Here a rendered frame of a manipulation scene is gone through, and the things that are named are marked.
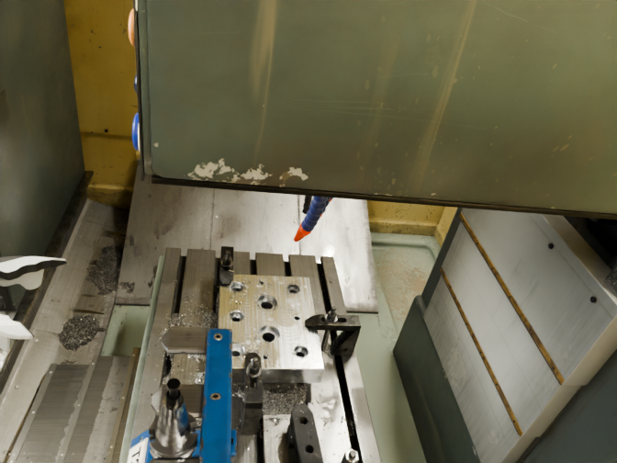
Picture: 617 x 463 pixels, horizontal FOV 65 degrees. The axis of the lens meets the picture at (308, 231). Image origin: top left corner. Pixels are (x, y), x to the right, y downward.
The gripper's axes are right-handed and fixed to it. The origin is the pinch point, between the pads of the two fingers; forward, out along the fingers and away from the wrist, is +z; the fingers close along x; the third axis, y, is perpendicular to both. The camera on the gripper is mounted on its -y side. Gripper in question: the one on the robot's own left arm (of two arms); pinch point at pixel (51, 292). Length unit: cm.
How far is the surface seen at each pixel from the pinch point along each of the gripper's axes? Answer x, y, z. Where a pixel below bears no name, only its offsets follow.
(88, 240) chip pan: -90, 64, -23
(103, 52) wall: -113, 4, -18
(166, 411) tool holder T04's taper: 18.1, 1.0, 18.1
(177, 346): 2.2, 8.4, 17.7
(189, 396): 11.0, 8.4, 20.3
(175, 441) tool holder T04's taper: 19.0, 6.3, 19.3
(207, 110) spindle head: 19.2, -38.6, 21.4
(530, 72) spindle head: 19, -44, 45
